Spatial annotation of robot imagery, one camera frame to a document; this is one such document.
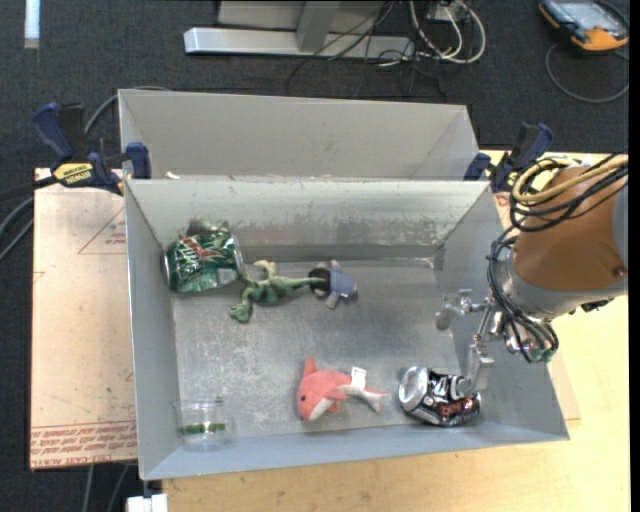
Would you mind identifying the clear plastic cup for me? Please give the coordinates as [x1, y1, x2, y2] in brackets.
[171, 396, 235, 452]

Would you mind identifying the grey metal bin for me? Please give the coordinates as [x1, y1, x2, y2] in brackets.
[116, 88, 571, 482]

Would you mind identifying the crushed black soda can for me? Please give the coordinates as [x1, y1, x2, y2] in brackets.
[397, 365, 483, 428]

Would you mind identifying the pink plush toy shark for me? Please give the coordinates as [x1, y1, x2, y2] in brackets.
[296, 355, 391, 423]

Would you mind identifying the brown cardboard board, red print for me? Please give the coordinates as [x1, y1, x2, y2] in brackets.
[29, 166, 583, 472]

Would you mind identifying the grey-blue plush toy animal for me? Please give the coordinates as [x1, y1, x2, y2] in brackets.
[307, 259, 359, 310]

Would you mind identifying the crushed green soda can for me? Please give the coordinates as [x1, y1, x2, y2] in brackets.
[161, 228, 247, 295]

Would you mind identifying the green toy frog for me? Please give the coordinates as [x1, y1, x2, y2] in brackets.
[229, 259, 327, 324]

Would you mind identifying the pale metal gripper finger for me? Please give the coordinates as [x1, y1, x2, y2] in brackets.
[461, 342, 497, 395]
[435, 288, 489, 331]

